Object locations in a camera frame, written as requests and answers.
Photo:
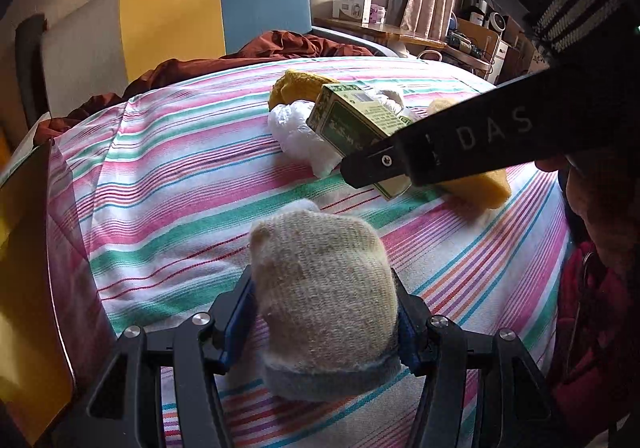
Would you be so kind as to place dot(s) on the person's red clothing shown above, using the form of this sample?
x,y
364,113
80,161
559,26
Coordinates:
x,y
600,353

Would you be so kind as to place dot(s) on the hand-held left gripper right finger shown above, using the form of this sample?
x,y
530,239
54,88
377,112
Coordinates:
x,y
406,333

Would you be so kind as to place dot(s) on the striped bedsheet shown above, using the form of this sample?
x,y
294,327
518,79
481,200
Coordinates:
x,y
175,178

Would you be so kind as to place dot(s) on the white product box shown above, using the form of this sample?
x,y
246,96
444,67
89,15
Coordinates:
x,y
352,3

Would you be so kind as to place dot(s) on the grey bed frame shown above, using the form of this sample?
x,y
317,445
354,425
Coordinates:
x,y
360,41

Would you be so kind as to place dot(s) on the pink container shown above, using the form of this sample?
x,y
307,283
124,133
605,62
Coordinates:
x,y
377,16

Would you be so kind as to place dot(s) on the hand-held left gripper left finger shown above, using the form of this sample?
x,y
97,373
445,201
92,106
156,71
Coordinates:
x,y
240,310

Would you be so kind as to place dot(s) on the rust brown blanket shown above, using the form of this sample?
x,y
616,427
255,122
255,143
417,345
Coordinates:
x,y
280,46

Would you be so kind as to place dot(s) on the green cardboard box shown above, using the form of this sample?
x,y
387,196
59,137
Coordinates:
x,y
350,121

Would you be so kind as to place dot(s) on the small round speaker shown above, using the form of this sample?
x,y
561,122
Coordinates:
x,y
494,21

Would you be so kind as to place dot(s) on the yellow sponge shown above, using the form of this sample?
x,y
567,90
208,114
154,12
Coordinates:
x,y
485,190

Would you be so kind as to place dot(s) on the beige sock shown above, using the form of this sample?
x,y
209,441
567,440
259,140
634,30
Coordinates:
x,y
325,298

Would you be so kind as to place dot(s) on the person's right hand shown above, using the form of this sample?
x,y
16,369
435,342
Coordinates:
x,y
550,164

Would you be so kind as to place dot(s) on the person's right forearm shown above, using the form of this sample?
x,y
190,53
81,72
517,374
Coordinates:
x,y
605,213

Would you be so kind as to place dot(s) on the yellow fuzzy sock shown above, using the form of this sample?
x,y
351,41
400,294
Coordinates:
x,y
300,83

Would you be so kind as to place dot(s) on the white plastic bag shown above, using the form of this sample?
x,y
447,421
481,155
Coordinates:
x,y
295,128

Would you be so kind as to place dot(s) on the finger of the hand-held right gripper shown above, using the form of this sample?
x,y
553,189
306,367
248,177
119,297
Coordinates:
x,y
475,138

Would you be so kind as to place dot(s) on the yellow cardboard box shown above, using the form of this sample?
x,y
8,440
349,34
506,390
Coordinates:
x,y
25,278

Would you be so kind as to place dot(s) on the wooden shelf unit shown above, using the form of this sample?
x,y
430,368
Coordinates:
x,y
480,48

